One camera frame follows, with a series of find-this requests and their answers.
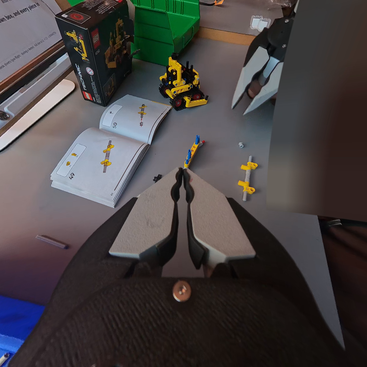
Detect black lego box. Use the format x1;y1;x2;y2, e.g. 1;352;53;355
54;0;135;107

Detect clear plastic clip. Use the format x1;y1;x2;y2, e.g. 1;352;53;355
251;16;271;30

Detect dark lego axle rod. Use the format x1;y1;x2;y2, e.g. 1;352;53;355
36;235;69;249

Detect open instruction booklet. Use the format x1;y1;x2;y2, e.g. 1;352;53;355
50;94;173;208

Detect white monitor stand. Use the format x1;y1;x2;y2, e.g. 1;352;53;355
0;54;76;151

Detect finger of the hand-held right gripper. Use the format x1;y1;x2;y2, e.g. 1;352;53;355
232;45;270;109
243;56;284;116

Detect yellow lego beam blue pins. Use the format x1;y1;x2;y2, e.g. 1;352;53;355
183;135;206;169

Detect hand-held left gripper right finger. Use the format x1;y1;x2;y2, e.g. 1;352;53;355
183;168;256;278

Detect green plastic bin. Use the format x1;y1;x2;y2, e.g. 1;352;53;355
130;0;200;67

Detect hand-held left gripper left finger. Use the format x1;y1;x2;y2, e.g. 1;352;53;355
108;167;184;268

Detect grey axle yellow connectors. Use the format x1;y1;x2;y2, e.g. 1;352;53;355
237;155;258;201

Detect blue plastic bin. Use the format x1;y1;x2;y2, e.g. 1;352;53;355
0;294;46;367

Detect yellow black lego bulldozer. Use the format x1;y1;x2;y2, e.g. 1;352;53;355
158;53;209;112

